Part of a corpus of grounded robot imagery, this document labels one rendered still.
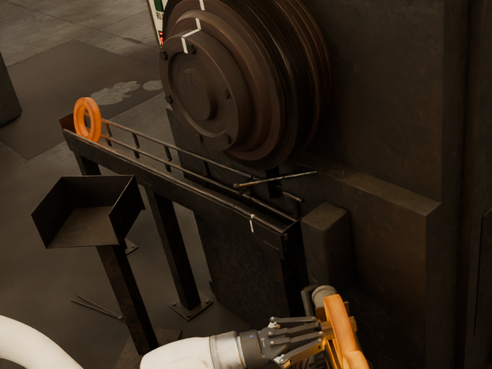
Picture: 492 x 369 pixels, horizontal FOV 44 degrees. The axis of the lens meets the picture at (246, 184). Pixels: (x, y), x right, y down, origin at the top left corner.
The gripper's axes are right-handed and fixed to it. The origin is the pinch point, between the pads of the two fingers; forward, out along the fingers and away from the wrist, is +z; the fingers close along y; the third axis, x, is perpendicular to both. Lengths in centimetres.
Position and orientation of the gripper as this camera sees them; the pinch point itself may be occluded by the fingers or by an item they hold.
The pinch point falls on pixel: (338, 327)
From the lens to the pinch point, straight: 128.4
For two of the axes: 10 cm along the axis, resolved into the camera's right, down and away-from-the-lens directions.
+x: -2.1, -8.1, -5.5
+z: 9.7, -2.4, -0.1
